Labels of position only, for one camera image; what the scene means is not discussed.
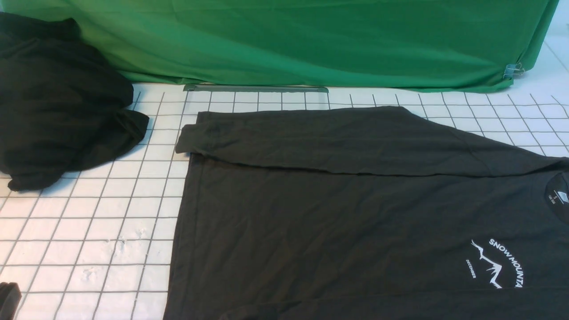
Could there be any green backdrop cloth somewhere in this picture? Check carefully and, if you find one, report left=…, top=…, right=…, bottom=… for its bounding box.
left=1, top=0, right=559, bottom=93

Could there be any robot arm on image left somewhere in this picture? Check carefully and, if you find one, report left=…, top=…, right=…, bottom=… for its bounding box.
left=0, top=282, right=22, bottom=320

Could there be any silver binder clip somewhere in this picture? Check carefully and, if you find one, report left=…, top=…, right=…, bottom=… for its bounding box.
left=502, top=63, right=525, bottom=79

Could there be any gray long-sleeve top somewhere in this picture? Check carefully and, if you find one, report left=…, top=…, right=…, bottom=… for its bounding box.
left=163, top=107, right=569, bottom=320

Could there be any black crumpled garment pile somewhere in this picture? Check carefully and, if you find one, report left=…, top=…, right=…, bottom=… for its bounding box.
left=0, top=12, right=150, bottom=191

